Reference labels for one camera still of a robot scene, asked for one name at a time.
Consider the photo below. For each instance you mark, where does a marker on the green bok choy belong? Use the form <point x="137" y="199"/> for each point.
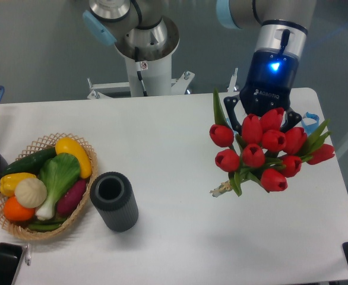
<point x="58" y="175"/>

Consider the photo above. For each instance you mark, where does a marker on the dark grey ribbed vase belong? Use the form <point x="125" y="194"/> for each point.
<point x="112" y="195"/>

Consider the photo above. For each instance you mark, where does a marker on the orange fruit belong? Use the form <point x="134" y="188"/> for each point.
<point x="14" y="211"/>

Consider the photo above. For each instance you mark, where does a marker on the black smartphone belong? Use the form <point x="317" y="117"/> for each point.
<point x="10" y="260"/>

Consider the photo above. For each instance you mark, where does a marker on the purple sweet potato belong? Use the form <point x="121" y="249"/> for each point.
<point x="69" y="202"/>

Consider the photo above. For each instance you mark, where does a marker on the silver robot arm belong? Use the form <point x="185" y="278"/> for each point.
<point x="146" y="39"/>

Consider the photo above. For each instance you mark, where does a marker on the red tulip bouquet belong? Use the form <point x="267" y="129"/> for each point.
<point x="262" y="150"/>

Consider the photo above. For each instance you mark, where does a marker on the green cucumber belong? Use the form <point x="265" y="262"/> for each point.
<point x="31" y="163"/>

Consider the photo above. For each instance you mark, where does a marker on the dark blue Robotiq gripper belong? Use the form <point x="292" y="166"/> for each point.
<point x="268" y="85"/>

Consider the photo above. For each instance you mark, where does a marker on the yellow bell pepper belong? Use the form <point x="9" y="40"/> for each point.
<point x="9" y="182"/>

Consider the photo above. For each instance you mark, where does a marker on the green pea pod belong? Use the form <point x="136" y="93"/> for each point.
<point x="45" y="226"/>

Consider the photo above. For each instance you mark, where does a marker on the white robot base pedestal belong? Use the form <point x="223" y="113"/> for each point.
<point x="145" y="79"/>

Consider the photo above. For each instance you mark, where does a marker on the cream steamed bun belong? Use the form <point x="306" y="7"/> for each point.
<point x="31" y="192"/>

